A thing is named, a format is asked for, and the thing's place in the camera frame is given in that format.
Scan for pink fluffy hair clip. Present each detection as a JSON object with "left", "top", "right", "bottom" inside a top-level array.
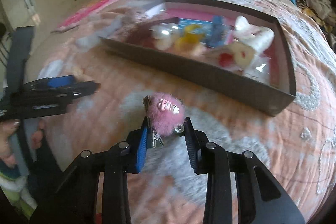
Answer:
[{"left": 143, "top": 93, "right": 186, "bottom": 148}]

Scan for orange cloud pattern quilt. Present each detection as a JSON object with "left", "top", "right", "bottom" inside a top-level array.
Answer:
[{"left": 24, "top": 0, "right": 336, "bottom": 224}]

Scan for polka dot fabric bow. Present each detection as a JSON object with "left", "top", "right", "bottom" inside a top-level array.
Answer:
[{"left": 104, "top": 10, "right": 150, "bottom": 40}]

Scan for pearl hair tie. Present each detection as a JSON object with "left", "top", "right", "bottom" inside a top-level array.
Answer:
[{"left": 149, "top": 23, "right": 181, "bottom": 51}]

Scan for cream cloud claw clip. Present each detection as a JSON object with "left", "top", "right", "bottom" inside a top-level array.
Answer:
[{"left": 228, "top": 15, "right": 276, "bottom": 70}]

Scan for red cherry earrings bag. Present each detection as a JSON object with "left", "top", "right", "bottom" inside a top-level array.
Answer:
[{"left": 205, "top": 42, "right": 256, "bottom": 71}]

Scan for yellow rings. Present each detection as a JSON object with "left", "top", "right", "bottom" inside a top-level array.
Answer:
[{"left": 174, "top": 23, "right": 207, "bottom": 53}]

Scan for shallow brown cardboard box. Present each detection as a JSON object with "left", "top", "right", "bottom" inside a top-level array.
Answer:
[{"left": 103, "top": 0, "right": 295, "bottom": 116}]

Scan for white flower earrings card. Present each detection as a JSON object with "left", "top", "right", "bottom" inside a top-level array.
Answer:
[{"left": 243, "top": 56, "right": 270, "bottom": 85}]

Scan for pink cartoon blanket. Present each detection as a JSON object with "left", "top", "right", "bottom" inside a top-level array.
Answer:
[{"left": 51, "top": 0, "right": 119, "bottom": 33}]

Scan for mauve banana hair clip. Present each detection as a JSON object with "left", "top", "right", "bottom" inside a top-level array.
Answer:
[{"left": 126, "top": 16, "right": 181, "bottom": 44}]

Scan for person's left hand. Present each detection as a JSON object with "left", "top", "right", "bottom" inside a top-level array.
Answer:
[{"left": 0, "top": 118, "right": 46, "bottom": 168}]

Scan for blue rectangular hair clip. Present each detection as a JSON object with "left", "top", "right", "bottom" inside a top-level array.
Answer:
[{"left": 206, "top": 15, "right": 231, "bottom": 48}]

